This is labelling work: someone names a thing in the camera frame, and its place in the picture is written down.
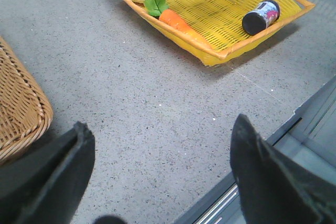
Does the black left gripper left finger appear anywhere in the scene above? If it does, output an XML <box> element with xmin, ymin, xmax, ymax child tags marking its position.
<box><xmin>1</xmin><ymin>122</ymin><xmax>95</xmax><ymax>223</ymax></box>

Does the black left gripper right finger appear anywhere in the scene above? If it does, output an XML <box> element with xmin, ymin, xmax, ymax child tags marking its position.
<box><xmin>230</xmin><ymin>114</ymin><xmax>335</xmax><ymax>223</ymax></box>

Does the brown wicker basket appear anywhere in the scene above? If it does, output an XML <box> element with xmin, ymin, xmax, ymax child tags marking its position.
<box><xmin>1</xmin><ymin>38</ymin><xmax>53</xmax><ymax>165</ymax></box>

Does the dark printed can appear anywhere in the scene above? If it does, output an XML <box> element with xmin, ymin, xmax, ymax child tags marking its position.
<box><xmin>241</xmin><ymin>0</ymin><xmax>280</xmax><ymax>35</ymax></box>

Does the yellow wicker basket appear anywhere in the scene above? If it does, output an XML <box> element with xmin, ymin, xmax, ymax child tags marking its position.
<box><xmin>123</xmin><ymin>0</ymin><xmax>315</xmax><ymax>66</ymax></box>

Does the toy carrot with leaves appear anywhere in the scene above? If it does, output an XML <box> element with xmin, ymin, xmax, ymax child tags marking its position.
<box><xmin>144</xmin><ymin>0</ymin><xmax>211</xmax><ymax>49</ymax></box>

